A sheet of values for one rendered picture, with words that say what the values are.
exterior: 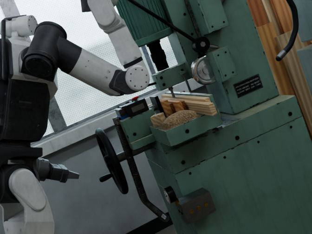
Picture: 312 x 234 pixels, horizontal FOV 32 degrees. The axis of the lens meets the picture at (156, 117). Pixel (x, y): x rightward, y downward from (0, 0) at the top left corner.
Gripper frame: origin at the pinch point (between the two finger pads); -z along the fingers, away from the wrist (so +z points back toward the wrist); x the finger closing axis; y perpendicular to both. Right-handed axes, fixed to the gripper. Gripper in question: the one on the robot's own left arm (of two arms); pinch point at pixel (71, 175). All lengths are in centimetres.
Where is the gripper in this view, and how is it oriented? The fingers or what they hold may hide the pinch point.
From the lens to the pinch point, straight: 224.9
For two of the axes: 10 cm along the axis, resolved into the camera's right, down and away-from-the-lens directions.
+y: 2.5, -9.7, -0.5
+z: -8.9, -2.1, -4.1
